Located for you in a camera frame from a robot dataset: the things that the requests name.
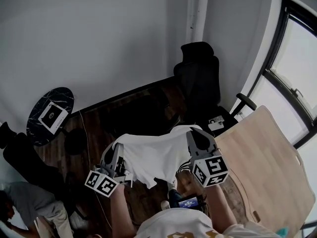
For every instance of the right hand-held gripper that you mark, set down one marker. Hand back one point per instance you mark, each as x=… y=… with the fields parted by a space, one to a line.
x=210 y=172

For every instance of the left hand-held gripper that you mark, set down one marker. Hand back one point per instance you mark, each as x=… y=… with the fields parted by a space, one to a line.
x=101 y=183

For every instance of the white t-shirt with print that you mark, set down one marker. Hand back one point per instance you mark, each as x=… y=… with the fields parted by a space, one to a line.
x=153 y=152

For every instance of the person's right forearm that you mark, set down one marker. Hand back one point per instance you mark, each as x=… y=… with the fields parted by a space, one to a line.
x=220 y=207

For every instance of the person's left forearm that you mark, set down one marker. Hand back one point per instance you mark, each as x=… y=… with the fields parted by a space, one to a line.
x=121 y=212

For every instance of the black reclined office chair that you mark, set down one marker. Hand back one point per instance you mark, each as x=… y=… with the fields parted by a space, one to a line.
x=29 y=157

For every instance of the black office chair with headrest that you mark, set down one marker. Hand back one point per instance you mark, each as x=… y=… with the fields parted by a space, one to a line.
x=200 y=83

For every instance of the small black screen device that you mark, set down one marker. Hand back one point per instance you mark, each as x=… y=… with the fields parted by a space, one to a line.
x=188 y=202

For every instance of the person's white shoe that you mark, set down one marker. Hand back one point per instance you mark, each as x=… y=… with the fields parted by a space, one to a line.
x=165 y=205
x=172 y=185

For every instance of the person's jeans leg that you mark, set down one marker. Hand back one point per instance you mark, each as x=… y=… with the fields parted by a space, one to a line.
x=176 y=197

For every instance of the white phone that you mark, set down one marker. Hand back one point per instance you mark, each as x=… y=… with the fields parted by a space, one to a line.
x=215 y=126

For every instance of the light wooden desk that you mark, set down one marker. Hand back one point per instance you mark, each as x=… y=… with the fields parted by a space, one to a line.
x=260 y=162

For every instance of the printed white card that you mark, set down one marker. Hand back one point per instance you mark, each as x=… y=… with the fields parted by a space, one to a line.
x=216 y=119

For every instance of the person's white gold-print shirt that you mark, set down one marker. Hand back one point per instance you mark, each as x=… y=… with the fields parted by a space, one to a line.
x=178 y=222

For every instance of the white box with black print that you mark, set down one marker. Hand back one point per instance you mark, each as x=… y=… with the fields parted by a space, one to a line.
x=52 y=116

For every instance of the black marble round table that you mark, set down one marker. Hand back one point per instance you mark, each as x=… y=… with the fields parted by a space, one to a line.
x=59 y=95

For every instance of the black-framed window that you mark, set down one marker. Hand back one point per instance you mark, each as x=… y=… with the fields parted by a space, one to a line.
x=275 y=38

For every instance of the white wall pipe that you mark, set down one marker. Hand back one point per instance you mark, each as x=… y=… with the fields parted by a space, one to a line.
x=196 y=9

